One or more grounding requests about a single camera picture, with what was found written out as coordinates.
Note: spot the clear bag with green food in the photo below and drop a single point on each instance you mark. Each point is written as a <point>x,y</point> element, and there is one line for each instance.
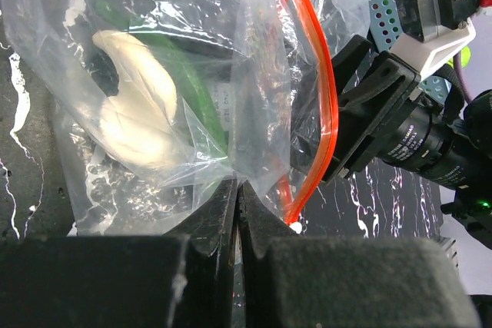
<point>267,65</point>

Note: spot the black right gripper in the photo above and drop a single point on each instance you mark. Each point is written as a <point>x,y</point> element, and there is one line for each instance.
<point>388,116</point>

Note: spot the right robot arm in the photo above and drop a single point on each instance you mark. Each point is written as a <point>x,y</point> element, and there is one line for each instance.
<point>471,207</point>

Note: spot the white fake garlic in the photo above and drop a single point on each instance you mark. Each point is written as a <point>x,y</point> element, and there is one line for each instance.
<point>136,122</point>

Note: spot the green fake cucumber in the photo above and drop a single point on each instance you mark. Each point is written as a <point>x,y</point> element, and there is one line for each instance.
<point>184,74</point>

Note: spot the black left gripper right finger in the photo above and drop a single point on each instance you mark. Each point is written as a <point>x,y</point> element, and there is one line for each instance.
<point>295,281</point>

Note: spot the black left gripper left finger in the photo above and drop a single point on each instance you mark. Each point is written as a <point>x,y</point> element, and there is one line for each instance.
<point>183,278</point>

